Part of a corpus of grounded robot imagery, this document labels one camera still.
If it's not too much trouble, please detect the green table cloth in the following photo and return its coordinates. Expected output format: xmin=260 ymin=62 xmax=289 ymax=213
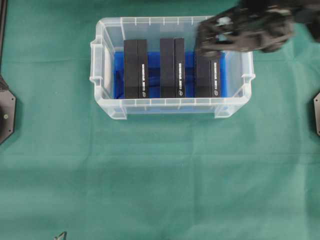
xmin=0 ymin=0 xmax=320 ymax=240

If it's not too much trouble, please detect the small metal bracket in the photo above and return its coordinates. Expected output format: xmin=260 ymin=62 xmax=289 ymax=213
xmin=53 ymin=231 xmax=67 ymax=240

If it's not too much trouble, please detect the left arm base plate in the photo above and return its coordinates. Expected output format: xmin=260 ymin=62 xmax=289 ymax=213
xmin=0 ymin=76 xmax=16 ymax=144

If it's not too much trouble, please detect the black realsense box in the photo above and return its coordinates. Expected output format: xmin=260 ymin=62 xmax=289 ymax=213
xmin=160 ymin=38 xmax=186 ymax=98
xmin=195 ymin=50 xmax=222 ymax=98
xmin=124 ymin=39 xmax=149 ymax=99

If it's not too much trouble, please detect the clear plastic storage case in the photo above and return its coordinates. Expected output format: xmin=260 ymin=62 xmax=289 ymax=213
xmin=89 ymin=16 xmax=256 ymax=120

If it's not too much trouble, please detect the blue foam liner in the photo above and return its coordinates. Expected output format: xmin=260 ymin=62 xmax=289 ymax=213
xmin=113 ymin=51 xmax=228 ymax=99

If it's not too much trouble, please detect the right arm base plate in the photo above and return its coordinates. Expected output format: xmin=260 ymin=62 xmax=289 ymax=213
xmin=313 ymin=92 xmax=320 ymax=136

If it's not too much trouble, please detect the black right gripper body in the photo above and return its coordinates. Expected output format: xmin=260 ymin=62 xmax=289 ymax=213
xmin=197 ymin=0 xmax=298 ymax=58

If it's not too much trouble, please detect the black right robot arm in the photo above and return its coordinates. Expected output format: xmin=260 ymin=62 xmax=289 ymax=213
xmin=195 ymin=0 xmax=320 ymax=58

